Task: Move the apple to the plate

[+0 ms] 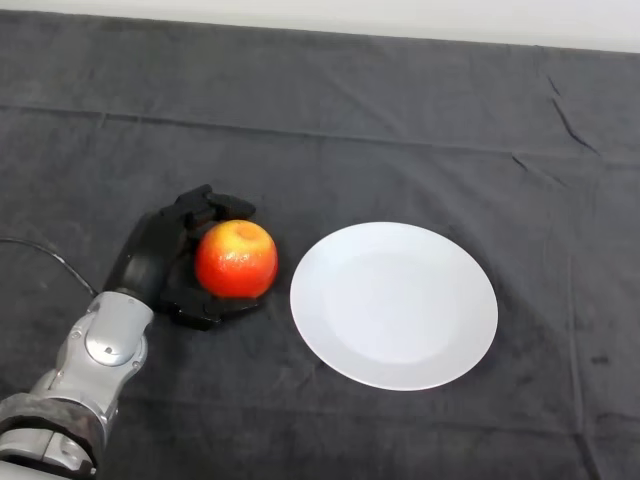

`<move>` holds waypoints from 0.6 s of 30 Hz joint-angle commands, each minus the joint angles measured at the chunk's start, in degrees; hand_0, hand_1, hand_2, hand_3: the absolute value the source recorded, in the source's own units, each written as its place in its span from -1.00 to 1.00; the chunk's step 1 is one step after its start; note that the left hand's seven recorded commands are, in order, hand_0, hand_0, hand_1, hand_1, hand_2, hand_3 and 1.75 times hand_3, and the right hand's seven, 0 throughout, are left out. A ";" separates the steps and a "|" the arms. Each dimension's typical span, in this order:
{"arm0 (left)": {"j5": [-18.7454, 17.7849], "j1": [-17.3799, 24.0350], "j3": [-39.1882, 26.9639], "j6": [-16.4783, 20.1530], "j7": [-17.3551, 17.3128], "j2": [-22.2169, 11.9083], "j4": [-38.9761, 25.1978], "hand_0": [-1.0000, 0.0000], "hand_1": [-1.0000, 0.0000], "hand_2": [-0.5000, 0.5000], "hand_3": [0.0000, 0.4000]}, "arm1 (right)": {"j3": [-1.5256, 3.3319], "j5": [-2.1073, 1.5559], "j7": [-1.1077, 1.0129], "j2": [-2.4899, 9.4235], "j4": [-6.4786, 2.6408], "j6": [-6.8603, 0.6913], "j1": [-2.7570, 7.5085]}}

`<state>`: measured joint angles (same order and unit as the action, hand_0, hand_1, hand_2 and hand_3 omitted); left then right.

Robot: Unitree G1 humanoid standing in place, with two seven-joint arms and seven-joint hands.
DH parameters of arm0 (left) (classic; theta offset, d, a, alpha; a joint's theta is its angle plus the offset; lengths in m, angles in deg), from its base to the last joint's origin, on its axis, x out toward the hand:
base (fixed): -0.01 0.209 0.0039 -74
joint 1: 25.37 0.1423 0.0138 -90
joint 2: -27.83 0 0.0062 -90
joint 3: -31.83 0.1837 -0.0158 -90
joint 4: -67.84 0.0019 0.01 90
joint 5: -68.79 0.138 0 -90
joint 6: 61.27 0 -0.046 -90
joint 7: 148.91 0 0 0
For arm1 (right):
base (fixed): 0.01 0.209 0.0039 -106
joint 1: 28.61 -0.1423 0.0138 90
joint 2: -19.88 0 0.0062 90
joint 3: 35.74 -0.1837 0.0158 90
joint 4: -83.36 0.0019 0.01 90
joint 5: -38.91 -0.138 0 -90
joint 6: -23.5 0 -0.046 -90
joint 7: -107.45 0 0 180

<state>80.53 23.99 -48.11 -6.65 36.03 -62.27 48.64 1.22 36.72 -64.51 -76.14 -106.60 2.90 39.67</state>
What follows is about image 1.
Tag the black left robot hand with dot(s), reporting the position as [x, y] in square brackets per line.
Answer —
[147, 255]

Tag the red yellow apple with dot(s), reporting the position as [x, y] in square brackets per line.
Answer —
[236, 262]

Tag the black cloth table cover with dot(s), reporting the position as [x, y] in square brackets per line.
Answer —
[350, 125]

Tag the white round plate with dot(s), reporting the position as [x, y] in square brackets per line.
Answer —
[393, 306]

